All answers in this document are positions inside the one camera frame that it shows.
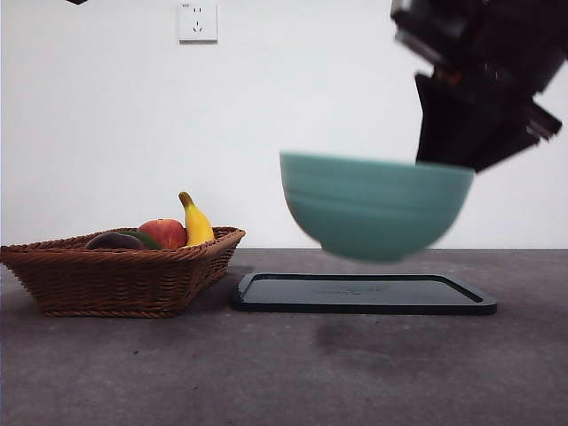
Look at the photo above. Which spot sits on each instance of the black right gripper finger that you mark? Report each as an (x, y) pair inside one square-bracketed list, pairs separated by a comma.
[(452, 124), (503, 142)]

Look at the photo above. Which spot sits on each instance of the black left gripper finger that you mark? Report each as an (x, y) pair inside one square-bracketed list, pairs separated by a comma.
[(77, 2)]

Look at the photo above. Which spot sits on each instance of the teal ribbed bowl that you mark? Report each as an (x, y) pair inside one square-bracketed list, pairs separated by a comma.
[(377, 208)]

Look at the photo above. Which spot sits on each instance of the dark purple plum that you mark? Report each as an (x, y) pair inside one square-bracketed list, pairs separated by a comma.
[(111, 242)]

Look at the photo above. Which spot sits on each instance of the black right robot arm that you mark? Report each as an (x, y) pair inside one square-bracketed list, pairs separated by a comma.
[(501, 35)]

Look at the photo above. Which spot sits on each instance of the black rectangular tray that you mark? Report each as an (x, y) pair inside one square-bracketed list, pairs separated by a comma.
[(355, 295)]

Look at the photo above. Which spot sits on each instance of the red apple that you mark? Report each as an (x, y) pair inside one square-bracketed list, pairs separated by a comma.
[(166, 231)]

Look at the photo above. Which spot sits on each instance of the green mango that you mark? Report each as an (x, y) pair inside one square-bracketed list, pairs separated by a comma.
[(148, 239)]

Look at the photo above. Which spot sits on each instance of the yellow banana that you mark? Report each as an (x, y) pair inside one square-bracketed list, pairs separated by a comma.
[(198, 224)]

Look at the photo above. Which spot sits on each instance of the brown wicker basket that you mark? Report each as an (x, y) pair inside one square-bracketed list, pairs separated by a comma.
[(111, 284)]

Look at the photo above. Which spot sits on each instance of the white wall socket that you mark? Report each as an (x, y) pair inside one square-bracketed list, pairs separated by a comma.
[(198, 22)]

